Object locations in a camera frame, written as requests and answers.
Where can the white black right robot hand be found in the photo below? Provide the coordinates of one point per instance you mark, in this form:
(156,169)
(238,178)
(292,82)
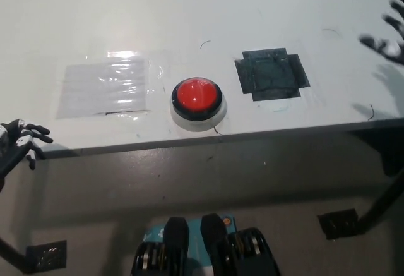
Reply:
(389,47)

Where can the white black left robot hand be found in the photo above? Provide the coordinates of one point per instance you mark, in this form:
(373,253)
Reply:
(23,141)

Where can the red dome push button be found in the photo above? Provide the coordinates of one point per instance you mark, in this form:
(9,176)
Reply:
(198,104)

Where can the black metal table leg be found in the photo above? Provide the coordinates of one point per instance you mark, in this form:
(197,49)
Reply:
(11,254)
(383,200)

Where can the black floor tape patch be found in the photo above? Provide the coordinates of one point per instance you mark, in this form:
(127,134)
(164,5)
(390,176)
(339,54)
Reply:
(339,225)
(47,254)

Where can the black tape square patch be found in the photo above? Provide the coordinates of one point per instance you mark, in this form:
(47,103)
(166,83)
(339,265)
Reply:
(271,74)

